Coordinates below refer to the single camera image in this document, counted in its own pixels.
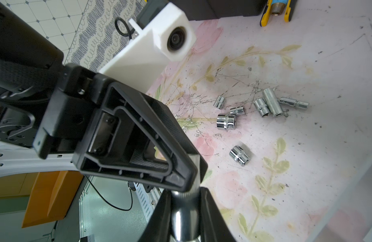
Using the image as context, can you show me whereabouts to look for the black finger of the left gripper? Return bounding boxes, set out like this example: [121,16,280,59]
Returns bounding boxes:
[73,82,208,192]

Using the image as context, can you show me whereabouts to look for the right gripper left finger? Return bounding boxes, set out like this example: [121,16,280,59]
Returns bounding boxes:
[138,190,171,242]

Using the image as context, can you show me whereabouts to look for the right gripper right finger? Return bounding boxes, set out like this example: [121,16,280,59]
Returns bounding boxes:
[200,187,235,242]

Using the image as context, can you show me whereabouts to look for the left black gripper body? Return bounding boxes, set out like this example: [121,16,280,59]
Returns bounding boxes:
[0,2,110,159]

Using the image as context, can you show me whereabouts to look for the long chrome socket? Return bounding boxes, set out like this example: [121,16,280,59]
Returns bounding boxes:
[263,88,283,117]
[170,170,201,242]

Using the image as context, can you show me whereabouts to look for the lone chrome socket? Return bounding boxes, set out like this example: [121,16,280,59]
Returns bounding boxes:
[229,146,250,166]

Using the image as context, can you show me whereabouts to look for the tiny chrome socket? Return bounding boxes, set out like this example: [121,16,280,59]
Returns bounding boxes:
[213,95,225,110]

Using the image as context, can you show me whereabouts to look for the wide chrome socket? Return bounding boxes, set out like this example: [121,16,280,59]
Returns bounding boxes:
[216,114,237,131]

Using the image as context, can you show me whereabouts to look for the small chrome socket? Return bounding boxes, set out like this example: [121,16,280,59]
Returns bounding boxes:
[229,106,246,116]

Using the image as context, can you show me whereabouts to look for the short chrome socket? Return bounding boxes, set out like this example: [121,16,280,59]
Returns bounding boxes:
[254,98,270,117]

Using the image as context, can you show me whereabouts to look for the clear plastic storage box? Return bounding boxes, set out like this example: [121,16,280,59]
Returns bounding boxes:
[306,154,372,242]

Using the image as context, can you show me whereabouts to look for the yellow black toolbox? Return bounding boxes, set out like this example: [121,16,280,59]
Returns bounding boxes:
[171,0,267,21]

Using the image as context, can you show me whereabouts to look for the chrome extension bar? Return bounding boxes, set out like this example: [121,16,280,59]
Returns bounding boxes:
[278,97,310,110]

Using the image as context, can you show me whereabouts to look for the blue yellow hand tool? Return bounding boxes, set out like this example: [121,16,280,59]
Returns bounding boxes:
[260,0,298,27]

